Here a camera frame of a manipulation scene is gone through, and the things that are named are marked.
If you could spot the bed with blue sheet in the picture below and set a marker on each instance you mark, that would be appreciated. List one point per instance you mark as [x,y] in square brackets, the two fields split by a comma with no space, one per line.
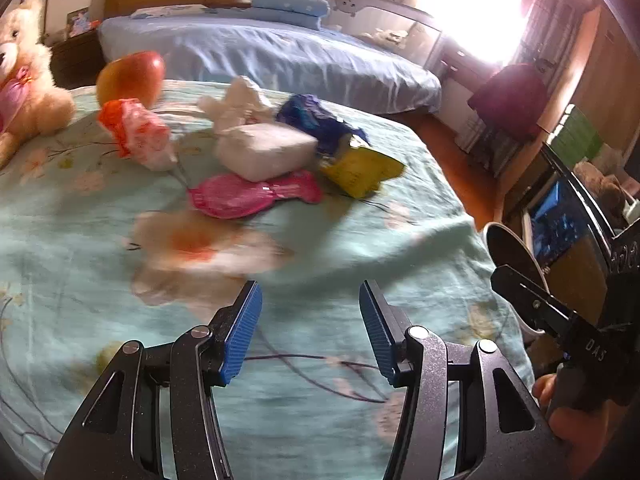
[275,55]

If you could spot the teal floral sheet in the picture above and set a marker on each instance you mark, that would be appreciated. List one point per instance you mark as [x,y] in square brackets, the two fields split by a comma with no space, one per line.
[350,245]

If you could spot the flat printed pillow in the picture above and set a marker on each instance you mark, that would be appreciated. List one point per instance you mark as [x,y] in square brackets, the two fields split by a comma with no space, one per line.
[170,11]

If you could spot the folded blue blanket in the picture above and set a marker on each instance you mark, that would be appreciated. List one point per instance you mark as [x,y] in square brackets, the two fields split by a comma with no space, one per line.
[285,5]

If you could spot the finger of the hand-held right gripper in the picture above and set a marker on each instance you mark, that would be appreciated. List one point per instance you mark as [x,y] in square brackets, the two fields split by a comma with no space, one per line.
[530,300]

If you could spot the crumpled white tissue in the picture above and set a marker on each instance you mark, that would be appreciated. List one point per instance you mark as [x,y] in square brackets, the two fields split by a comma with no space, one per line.
[240,102]

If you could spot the wooden nightstand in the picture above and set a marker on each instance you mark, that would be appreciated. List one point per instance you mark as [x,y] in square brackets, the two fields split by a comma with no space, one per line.
[77,60]

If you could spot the cream teddy bear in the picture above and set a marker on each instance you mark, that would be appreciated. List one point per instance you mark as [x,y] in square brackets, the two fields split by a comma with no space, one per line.
[30,95]

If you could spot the red white snack wrapper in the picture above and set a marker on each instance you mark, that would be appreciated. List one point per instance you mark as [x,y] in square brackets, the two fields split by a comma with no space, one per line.
[135,127]

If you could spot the yellow snack bag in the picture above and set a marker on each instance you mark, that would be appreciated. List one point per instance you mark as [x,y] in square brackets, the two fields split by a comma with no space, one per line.
[357,170]

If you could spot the blue snack bag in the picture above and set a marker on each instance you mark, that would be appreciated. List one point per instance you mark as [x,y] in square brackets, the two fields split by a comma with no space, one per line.
[310,115]

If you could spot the white tissue packet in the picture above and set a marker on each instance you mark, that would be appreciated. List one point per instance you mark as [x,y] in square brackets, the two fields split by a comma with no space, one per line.
[260,150]

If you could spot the grey bed guard rail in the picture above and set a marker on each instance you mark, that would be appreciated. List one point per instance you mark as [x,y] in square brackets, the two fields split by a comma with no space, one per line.
[390,22]

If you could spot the dark red hanging coat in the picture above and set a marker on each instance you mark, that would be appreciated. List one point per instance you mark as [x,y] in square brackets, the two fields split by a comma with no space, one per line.
[510,95]

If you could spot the green box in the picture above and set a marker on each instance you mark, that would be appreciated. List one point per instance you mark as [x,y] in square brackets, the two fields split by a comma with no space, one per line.
[580,132]

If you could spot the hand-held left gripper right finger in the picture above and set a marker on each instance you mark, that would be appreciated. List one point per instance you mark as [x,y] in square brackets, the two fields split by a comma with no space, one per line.
[377,332]

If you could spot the red apple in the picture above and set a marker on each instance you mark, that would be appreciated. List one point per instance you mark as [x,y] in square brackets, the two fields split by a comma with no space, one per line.
[130,77]

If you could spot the pink plastic wrapper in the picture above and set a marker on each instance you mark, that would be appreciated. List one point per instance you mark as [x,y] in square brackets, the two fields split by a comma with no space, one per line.
[230,195]

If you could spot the person's right hand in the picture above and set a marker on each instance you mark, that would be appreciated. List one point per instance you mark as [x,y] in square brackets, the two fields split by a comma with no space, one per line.
[567,427]

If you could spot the photo frame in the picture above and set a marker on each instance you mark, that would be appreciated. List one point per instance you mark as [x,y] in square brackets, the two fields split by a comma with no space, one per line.
[80,21]

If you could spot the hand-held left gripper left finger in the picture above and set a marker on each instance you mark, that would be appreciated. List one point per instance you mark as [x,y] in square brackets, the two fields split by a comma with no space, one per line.
[242,332]

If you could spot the black television cabinet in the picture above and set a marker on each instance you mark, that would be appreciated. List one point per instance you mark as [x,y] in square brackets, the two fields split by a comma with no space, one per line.
[555,210]

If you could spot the brown teddy bear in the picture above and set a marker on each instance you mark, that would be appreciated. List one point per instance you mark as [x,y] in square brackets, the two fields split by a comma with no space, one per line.
[602,190]

